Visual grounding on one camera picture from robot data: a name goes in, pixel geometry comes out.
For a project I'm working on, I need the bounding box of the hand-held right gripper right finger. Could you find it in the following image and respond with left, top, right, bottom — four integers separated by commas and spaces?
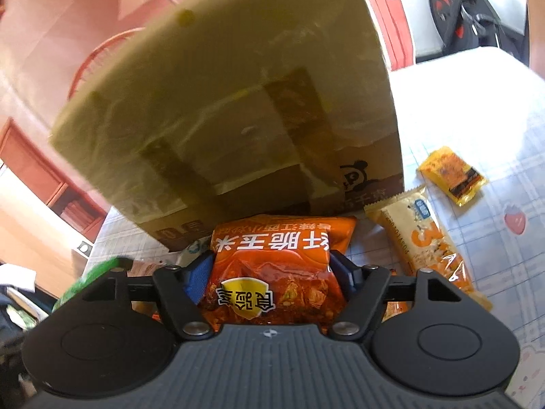
330, 249, 463, 342

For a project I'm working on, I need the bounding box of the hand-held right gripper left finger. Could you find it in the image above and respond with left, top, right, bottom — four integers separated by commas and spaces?
79, 249, 216, 340

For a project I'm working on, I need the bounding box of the white blue snack packet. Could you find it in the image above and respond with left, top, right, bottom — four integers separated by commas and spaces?
176, 239, 214, 267

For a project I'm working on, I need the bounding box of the large orange snack packet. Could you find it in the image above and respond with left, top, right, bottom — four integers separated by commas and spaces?
197, 215, 358, 337

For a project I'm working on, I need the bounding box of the cream orange snack bar packet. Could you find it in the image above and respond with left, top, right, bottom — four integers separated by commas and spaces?
364, 184, 494, 313

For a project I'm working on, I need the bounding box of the small yellow snack packet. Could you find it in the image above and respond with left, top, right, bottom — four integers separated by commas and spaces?
417, 146, 489, 207

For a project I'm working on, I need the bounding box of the cardboard box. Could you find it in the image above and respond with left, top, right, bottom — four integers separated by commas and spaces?
50, 0, 405, 254

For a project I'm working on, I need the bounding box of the small orange snack packet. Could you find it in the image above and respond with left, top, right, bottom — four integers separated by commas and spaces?
381, 300, 411, 322

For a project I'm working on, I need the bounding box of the green snack packet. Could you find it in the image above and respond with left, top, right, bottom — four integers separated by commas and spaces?
51, 258, 133, 314

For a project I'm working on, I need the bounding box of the plaid strawberry tablecloth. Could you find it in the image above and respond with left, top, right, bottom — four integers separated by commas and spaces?
83, 47, 545, 409

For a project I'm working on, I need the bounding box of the black exercise bike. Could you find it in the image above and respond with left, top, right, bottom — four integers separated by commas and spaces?
426, 0, 531, 58

